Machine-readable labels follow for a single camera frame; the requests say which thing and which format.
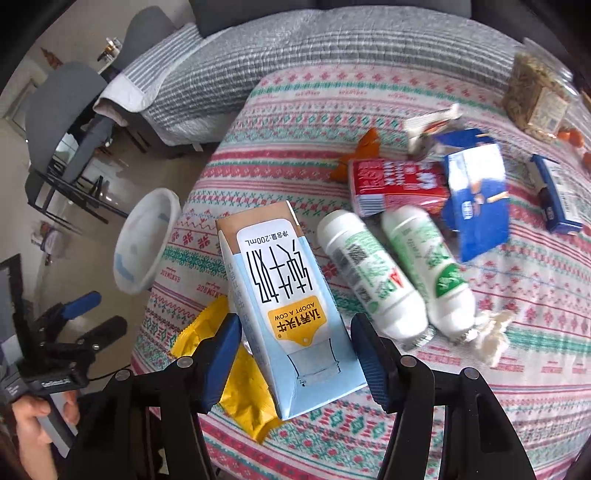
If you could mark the white crumpled tissue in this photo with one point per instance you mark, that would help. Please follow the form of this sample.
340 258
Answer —
489 337

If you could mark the white crumpled wrapper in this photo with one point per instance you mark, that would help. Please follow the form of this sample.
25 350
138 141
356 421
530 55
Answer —
429 127

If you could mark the person's left hand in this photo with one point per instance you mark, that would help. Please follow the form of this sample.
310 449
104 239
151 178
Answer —
30 420

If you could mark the white plastic bin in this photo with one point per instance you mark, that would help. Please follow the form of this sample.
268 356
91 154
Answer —
138 240

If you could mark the yellow wrapper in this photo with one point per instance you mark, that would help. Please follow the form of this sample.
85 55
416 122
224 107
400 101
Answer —
244 397

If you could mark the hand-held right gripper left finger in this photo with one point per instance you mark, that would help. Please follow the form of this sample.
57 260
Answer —
220 364

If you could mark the person's left forearm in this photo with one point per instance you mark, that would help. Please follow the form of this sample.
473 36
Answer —
27 461

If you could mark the dark grey sofa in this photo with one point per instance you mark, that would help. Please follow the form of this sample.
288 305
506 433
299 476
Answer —
277 11

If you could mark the clear jar of seeds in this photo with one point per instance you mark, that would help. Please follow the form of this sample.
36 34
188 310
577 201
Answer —
531 87

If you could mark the orange plush toy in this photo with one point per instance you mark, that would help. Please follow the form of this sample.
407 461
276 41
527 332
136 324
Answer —
367 145

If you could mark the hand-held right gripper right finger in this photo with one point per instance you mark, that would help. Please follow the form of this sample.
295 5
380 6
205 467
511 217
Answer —
369 364

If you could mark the small tangerine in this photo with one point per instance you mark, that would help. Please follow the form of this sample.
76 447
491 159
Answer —
572 137
587 161

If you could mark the light blue milk carton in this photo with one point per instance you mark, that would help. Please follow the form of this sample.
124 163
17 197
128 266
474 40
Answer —
277 286

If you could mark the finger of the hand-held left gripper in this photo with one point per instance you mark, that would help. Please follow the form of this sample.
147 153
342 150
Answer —
83 304
108 332

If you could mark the red drink carton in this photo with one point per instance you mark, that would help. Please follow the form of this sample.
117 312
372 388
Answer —
392 182

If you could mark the patterned red green tablecloth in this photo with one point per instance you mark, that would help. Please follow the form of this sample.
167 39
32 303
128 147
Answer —
300 115

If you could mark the white bottle with green label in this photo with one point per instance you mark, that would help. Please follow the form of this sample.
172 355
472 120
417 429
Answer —
429 258
364 263

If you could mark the blue cookie pack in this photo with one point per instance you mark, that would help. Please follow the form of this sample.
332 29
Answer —
561 198

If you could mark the blue biscuit box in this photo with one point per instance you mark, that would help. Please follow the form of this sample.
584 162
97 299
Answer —
475 203

